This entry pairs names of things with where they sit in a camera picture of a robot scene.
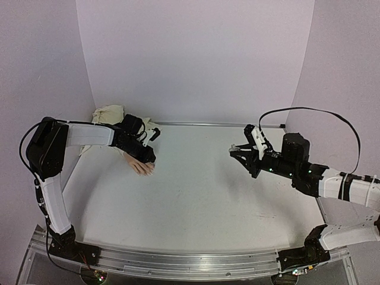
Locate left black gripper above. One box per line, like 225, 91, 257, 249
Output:
120, 138, 157, 164

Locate clear nail polish bottle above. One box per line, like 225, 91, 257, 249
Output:
229, 144, 240, 153

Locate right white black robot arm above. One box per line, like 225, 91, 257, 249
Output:
229, 128, 379, 251

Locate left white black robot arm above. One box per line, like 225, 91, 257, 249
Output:
20, 114, 161, 236

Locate mannequin hand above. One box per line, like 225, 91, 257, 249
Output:
123, 153, 155, 176

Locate cream cloth sleeve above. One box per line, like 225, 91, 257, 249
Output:
80, 104, 162, 159

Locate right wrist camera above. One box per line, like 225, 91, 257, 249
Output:
244, 124, 273, 160

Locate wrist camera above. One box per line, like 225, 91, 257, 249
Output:
141, 127, 161, 147
244, 124, 273, 160

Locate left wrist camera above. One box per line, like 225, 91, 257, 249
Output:
141, 127, 161, 147

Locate right black camera cable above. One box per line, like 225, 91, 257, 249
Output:
258, 107, 362, 173

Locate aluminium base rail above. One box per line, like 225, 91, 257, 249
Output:
28, 229, 356, 283

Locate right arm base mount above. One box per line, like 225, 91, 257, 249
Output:
277, 238, 331, 273

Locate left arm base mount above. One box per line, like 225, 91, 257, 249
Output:
48, 232, 100, 266

